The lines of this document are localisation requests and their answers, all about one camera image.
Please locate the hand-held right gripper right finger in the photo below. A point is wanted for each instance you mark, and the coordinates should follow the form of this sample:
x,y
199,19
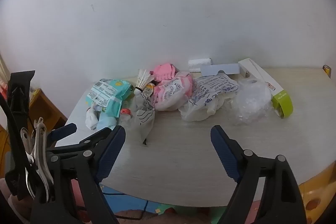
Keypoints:
x,y
223,154

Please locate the metal spring clip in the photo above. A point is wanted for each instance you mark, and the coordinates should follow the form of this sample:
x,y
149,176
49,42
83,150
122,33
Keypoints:
x,y
43,158

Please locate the pale blue box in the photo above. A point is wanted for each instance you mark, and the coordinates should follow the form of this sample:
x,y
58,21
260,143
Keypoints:
x,y
220,69

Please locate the white badminton shuttlecock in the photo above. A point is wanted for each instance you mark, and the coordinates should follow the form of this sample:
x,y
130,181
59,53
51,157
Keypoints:
x,y
141,81

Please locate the person's left forearm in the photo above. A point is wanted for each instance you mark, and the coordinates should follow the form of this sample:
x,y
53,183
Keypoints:
x,y
15,211

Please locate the small yellow container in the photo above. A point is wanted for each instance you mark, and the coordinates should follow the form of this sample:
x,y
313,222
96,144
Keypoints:
x,y
326,70

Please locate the yellow plastic stool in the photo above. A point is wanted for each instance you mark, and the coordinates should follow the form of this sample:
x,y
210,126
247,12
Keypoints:
x,y
317,192

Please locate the clear bottle with red label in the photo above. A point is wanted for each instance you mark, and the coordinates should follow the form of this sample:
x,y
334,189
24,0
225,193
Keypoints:
x,y
126,111

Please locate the white foam block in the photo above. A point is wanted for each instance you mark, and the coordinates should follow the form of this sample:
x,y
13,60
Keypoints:
x,y
198,64

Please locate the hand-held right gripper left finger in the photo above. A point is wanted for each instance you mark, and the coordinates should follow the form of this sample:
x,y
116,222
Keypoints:
x,y
110,154

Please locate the white and green carton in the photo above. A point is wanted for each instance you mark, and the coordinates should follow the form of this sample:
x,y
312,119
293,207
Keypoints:
x,y
265,77

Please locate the pink and white plastic bag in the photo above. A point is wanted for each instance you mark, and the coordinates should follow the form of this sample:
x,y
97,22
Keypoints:
x,y
170,94

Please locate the clear crinkled plastic bag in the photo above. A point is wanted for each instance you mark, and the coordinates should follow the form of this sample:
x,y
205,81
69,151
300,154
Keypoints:
x,y
252,100

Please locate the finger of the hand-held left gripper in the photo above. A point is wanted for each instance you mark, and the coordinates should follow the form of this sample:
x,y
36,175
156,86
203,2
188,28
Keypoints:
x,y
63,131
94,136

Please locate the white crumpled tissue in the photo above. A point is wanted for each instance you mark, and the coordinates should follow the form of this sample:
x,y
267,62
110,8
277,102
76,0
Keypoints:
x,y
90,117

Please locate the teal printed plastic packet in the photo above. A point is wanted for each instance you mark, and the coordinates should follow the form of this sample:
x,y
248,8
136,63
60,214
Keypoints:
x,y
110,92

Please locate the grey translucent plastic bag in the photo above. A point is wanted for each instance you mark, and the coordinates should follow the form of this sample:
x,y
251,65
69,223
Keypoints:
x,y
144,119

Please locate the white blue-printed plastic bag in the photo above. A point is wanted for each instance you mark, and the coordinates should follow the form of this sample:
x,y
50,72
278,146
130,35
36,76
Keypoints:
x,y
207,95

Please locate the pink paper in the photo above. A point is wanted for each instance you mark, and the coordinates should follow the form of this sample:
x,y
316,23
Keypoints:
x,y
165,71

